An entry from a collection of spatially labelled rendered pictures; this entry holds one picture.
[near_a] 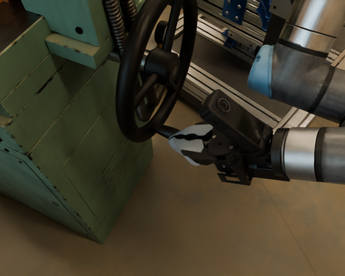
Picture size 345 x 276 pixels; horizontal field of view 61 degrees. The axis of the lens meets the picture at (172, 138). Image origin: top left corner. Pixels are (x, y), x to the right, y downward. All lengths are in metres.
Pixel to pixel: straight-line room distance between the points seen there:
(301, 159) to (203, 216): 0.87
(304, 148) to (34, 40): 0.43
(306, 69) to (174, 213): 0.91
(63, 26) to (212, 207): 0.95
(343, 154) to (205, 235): 0.89
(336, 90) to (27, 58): 0.46
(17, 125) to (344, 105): 0.51
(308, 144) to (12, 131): 0.46
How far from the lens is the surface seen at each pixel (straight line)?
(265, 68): 0.47
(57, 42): 0.53
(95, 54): 0.50
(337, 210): 1.43
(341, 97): 0.47
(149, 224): 1.24
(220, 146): 0.46
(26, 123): 0.57
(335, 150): 0.41
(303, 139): 0.42
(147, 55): 0.54
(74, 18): 0.50
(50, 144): 0.65
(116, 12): 0.49
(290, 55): 0.46
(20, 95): 0.54
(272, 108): 1.32
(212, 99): 0.41
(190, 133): 0.52
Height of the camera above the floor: 1.19
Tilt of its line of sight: 57 degrees down
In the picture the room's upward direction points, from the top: straight up
